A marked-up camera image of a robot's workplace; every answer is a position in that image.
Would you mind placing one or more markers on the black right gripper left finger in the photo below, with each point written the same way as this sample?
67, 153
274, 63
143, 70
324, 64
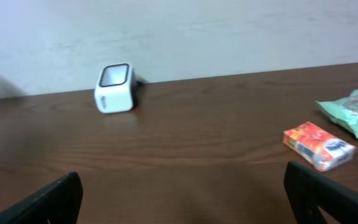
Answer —
57, 203

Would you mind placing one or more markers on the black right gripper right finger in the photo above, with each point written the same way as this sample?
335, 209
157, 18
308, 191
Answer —
310, 192

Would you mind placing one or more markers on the orange tissue pack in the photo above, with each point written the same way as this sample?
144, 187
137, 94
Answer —
320, 148

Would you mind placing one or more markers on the teal snack packet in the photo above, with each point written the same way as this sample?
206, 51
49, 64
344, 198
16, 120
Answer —
343, 112

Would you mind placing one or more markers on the white barcode scanner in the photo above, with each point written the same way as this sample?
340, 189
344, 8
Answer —
114, 89

